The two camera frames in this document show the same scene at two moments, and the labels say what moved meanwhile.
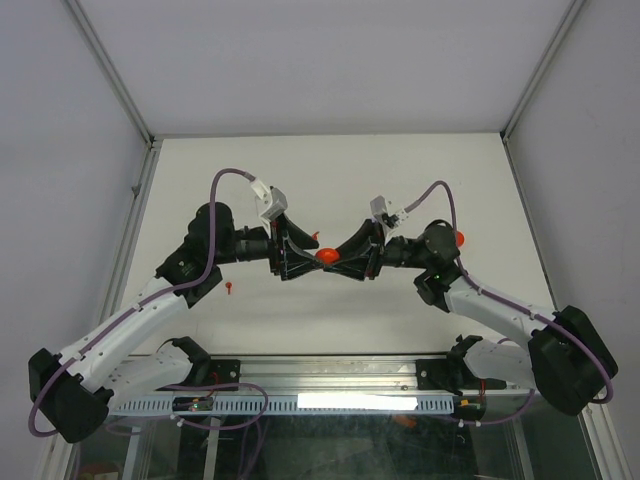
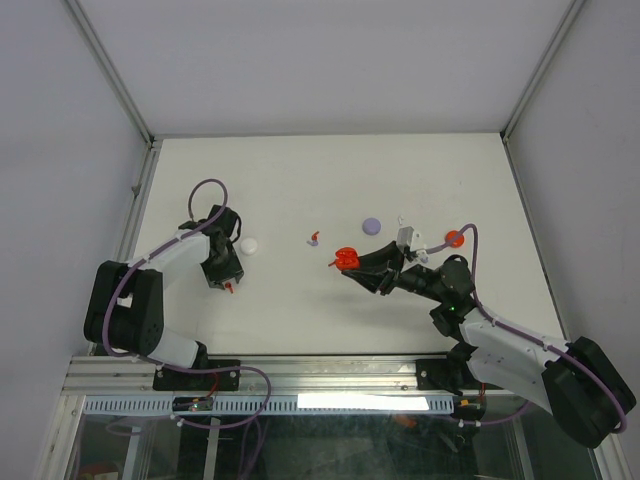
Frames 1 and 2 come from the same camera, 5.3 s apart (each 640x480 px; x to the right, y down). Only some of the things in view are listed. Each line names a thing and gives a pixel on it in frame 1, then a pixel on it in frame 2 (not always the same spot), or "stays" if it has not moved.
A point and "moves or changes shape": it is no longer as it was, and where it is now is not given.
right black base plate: [432, 374] stays
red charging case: [327, 256] moves or changes shape
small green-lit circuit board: [193, 403] stays
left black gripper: [290, 263] -> [233, 270]
